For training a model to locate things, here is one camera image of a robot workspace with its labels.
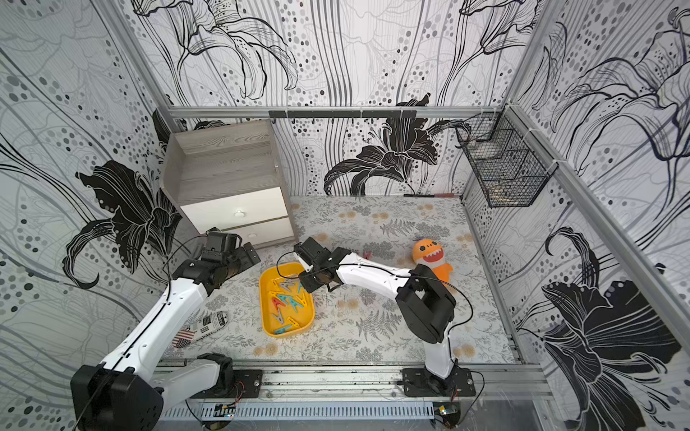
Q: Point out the black wire wall basket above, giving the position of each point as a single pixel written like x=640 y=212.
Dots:
x=508 y=170

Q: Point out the yellow plastic storage tray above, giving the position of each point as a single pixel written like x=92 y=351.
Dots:
x=287 y=309

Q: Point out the white slotted cable duct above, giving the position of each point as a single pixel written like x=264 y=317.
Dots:
x=293 y=411

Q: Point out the orange shark plush toy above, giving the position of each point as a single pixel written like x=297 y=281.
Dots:
x=431 y=254

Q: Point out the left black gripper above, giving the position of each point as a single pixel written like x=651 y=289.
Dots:
x=242 y=254

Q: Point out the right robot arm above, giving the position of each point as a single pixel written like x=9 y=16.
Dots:
x=424 y=301

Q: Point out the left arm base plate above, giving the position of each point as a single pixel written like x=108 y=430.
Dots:
x=242 y=383

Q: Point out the newspaper print pouch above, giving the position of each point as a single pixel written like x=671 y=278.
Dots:
x=200 y=329

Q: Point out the grey wooden drawer cabinet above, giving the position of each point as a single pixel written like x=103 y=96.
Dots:
x=209 y=174

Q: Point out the teal clothespin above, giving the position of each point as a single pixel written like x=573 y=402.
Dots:
x=295 y=303

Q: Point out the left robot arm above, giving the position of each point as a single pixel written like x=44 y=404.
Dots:
x=121 y=392

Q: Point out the black red marker pen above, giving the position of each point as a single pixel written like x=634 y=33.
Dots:
x=431 y=196

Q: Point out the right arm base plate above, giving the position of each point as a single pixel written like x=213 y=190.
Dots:
x=420 y=383

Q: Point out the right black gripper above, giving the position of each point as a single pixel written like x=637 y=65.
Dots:
x=314 y=258

